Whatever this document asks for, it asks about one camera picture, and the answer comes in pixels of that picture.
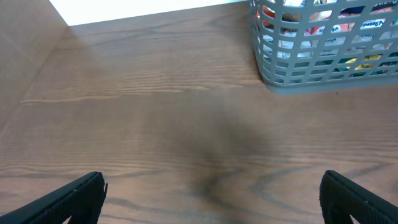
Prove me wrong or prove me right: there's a grey plastic basket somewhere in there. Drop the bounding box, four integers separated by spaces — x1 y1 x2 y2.
248 0 397 94

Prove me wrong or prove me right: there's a Kleenex tissue multipack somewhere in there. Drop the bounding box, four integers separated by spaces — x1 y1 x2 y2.
253 0 397 60

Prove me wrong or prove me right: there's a green Nescafe coffee bag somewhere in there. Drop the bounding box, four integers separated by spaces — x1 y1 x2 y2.
331 52 397 79

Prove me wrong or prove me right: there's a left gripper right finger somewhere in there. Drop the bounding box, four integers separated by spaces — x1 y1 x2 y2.
319 170 397 224

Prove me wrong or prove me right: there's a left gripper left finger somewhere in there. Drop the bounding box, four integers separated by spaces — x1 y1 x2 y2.
1 172 108 224

